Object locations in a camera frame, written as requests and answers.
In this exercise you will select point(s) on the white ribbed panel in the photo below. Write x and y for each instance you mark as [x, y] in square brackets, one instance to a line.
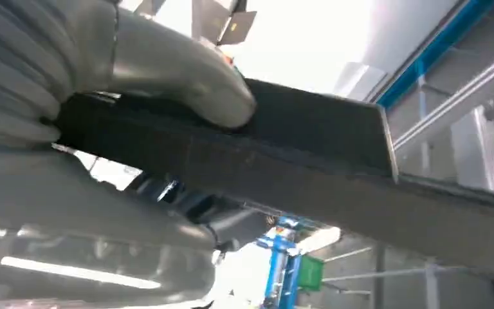
[485, 153]

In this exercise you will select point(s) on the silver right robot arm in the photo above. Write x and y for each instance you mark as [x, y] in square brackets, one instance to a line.
[25, 64]

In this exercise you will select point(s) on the blue metal column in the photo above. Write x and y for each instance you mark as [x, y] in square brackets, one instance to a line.
[283, 264]

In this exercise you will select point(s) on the grey folded panels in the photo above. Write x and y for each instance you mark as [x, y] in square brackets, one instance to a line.
[221, 21]

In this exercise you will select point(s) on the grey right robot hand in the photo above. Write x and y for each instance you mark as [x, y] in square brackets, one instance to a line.
[179, 72]

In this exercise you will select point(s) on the green board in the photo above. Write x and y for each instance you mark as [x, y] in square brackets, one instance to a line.
[311, 273]

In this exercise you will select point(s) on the blue beam strip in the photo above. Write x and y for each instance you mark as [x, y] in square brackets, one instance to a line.
[434, 47]

